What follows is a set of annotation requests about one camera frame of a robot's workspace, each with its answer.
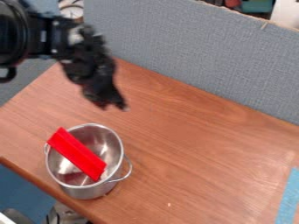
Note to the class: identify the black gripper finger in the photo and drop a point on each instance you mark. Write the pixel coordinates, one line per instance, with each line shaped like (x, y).
(95, 91)
(114, 98)

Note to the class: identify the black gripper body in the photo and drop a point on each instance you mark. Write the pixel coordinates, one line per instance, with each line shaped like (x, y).
(87, 62)

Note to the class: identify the red rectangular block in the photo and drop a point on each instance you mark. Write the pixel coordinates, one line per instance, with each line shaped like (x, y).
(78, 153)

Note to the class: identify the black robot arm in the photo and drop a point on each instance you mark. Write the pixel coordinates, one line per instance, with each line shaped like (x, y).
(34, 35)

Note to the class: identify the metal pot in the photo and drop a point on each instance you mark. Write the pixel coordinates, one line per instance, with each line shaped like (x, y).
(106, 145)

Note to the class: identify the grey fabric partition panel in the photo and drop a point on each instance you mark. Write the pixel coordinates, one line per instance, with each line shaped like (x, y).
(234, 55)

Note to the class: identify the white wall clock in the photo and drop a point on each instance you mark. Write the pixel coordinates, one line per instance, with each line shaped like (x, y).
(71, 8)

